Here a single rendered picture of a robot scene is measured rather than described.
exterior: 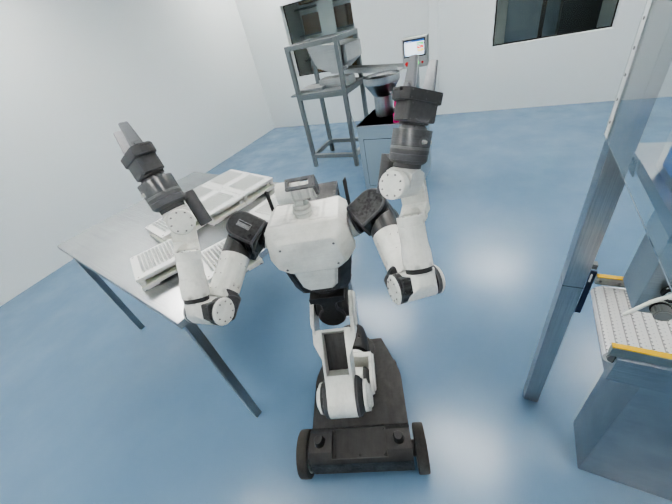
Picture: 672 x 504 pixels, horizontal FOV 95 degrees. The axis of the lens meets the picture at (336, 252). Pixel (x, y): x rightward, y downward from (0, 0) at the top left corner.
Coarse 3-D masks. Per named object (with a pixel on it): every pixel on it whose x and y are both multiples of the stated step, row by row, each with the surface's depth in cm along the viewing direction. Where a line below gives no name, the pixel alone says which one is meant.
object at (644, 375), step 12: (624, 288) 98; (600, 348) 94; (624, 360) 81; (612, 372) 85; (624, 372) 83; (636, 372) 82; (648, 372) 80; (660, 372) 79; (636, 384) 84; (648, 384) 83; (660, 384) 81
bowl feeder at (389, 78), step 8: (376, 72) 317; (384, 72) 316; (392, 72) 312; (368, 80) 295; (376, 80) 291; (384, 80) 290; (392, 80) 292; (368, 88) 302; (376, 88) 297; (384, 88) 296; (392, 88) 301; (376, 96) 308; (384, 96) 306; (376, 104) 315; (384, 104) 310; (392, 104) 315; (376, 112) 321; (384, 112) 315; (392, 112) 318
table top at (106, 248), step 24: (120, 216) 219; (144, 216) 210; (72, 240) 203; (96, 240) 195; (120, 240) 188; (144, 240) 182; (216, 240) 165; (96, 264) 171; (120, 264) 165; (120, 288) 151; (168, 288) 139; (168, 312) 126
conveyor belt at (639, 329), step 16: (608, 288) 98; (608, 304) 94; (624, 304) 93; (608, 320) 90; (624, 320) 89; (640, 320) 88; (656, 320) 87; (608, 336) 86; (624, 336) 85; (640, 336) 84; (656, 336) 84
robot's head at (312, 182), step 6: (288, 180) 86; (294, 180) 86; (300, 180) 86; (312, 180) 85; (288, 186) 86; (294, 186) 85; (300, 186) 85; (306, 186) 85; (312, 186) 85; (318, 186) 90; (312, 192) 87; (318, 192) 88
